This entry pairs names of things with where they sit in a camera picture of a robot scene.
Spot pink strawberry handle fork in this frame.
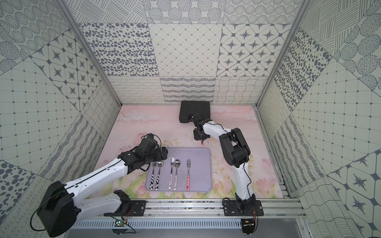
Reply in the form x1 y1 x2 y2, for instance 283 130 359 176
187 159 191 191

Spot lilac plastic tray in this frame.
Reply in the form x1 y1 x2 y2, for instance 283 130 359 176
145 147 212 192

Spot black plastic tool case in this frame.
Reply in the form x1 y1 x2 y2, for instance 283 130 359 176
179 101 210 123

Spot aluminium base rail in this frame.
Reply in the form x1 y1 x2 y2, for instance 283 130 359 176
61 198 307 219

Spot cow pattern handle spoon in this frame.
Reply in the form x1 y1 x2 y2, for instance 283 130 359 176
155 161 164 190

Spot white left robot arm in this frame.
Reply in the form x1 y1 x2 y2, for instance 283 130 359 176
33 133 168 238

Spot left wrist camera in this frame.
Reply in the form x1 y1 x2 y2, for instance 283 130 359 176
145 133 155 139

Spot cow pattern handle fork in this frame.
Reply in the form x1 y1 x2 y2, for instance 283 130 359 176
149 162 157 190

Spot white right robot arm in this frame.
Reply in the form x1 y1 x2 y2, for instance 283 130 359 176
190 113 256 213

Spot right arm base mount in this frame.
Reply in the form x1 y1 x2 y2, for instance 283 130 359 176
222 194 264 217

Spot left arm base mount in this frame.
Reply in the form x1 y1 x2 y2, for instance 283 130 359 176
104 190 147 217

